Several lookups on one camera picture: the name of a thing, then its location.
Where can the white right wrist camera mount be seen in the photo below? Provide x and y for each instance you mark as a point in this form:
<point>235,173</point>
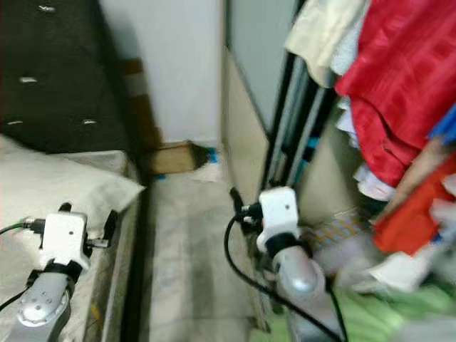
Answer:
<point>279,214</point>

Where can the green mat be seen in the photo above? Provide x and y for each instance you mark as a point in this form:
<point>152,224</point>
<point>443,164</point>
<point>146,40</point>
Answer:
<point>399,317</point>

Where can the orange-red cloth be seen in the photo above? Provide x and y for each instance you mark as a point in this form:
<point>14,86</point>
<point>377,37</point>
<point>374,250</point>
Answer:
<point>410,221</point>

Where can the grey sliding wardrobe door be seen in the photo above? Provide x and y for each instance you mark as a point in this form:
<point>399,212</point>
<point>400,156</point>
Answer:
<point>256,50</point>

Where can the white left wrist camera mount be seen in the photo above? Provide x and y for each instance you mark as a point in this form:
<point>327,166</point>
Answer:
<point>64,239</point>

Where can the cream cloth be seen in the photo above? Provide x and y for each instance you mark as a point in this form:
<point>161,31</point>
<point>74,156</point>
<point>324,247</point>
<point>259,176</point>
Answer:
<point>317,28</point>

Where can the blue cloth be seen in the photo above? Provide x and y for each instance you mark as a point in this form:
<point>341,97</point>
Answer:
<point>445,125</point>

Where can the red shiny cloth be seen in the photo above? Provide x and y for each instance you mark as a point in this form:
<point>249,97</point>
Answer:
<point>399,71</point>

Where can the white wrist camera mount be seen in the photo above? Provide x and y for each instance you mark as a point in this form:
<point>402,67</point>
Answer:
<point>279,214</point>
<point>64,239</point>

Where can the white cloth piece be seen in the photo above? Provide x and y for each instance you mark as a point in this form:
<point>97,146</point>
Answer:
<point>402,271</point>

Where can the dark tufted headboard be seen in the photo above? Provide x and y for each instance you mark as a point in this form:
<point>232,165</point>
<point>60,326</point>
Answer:
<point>57,57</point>

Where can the white pillow with tree print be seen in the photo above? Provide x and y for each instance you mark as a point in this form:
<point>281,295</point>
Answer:
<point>57,178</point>

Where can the quilted beige bed mattress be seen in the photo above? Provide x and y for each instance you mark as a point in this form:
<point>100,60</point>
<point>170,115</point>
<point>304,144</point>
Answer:
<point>107,299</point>

